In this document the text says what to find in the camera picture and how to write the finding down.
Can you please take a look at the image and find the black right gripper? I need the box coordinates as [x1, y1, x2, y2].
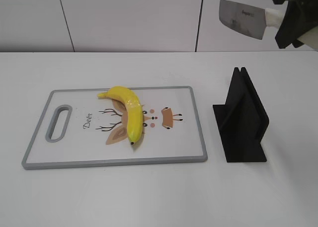
[272, 0, 318, 49]

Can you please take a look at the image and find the yellow plastic banana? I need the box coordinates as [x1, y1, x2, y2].
[97, 86, 144, 145]

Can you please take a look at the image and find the black knife stand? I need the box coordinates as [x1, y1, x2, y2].
[213, 67, 269, 162]

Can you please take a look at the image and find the white grey-rimmed cutting board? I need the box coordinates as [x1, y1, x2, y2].
[21, 86, 208, 169]

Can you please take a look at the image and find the knife with cream handle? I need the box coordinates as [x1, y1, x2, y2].
[219, 0, 285, 40]

